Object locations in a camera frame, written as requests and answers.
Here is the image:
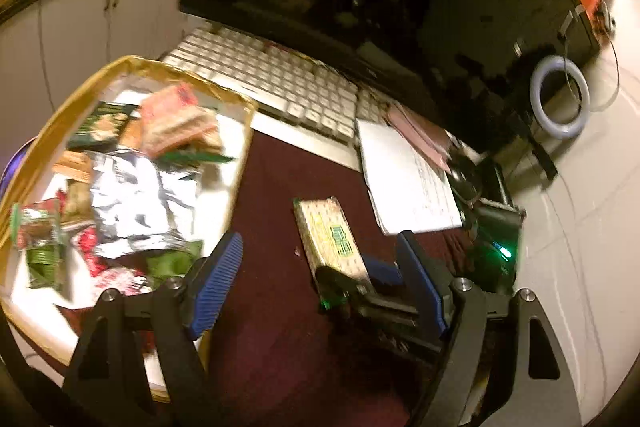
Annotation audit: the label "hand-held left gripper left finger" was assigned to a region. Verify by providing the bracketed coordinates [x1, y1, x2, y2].
[62, 231, 245, 427]

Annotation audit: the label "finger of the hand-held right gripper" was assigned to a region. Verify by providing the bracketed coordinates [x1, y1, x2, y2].
[315, 264, 446, 353]
[364, 254, 404, 286]

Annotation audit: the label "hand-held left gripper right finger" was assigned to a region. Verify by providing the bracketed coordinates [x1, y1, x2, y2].
[395, 229, 583, 427]

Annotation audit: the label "cracker packet with green label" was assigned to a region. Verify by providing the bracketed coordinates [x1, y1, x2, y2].
[292, 196, 372, 284]

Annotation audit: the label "green patterned snack packet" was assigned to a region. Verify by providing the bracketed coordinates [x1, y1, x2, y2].
[25, 244, 66, 292]

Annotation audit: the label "gold cardboard box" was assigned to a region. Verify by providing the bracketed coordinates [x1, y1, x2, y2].
[0, 55, 258, 403]

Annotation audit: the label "plain green snack packet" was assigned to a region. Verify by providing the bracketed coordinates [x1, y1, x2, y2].
[145, 239, 205, 290]

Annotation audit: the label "black glossy device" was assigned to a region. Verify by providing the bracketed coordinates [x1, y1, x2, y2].
[447, 152, 516, 208]

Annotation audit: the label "lined paper notepad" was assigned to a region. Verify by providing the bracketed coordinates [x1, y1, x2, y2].
[356, 119, 463, 235]

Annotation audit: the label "maroon tablecloth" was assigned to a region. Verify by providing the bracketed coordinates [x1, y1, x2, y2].
[200, 127, 481, 427]

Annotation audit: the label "red white patterned packet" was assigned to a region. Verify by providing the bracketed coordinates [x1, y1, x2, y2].
[75, 227, 153, 298]

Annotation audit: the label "silver foil packet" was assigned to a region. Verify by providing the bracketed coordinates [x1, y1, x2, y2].
[90, 149, 201, 258]

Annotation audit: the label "pink pouch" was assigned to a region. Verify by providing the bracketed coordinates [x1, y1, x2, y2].
[387, 104, 451, 168]

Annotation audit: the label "orange cracker packet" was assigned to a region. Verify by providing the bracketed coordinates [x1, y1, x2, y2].
[137, 82, 223, 158]

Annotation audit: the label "orange-brown packet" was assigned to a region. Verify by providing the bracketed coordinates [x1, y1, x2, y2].
[52, 149, 96, 182]

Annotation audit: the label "red and green packet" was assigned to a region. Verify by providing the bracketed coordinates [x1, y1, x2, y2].
[10, 199, 66, 250]

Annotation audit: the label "dark green snack packet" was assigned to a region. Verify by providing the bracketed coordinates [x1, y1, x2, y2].
[67, 101, 141, 152]

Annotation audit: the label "white computer keyboard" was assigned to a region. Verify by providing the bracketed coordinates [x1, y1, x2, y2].
[161, 26, 397, 172]

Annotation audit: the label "purple round object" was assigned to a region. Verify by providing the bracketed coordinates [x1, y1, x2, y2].
[0, 139, 38, 192]

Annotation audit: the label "white kitchen cabinets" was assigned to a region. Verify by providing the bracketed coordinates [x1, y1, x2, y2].
[0, 0, 201, 142]

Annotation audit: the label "white ring light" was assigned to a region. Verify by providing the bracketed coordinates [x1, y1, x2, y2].
[520, 55, 592, 180]

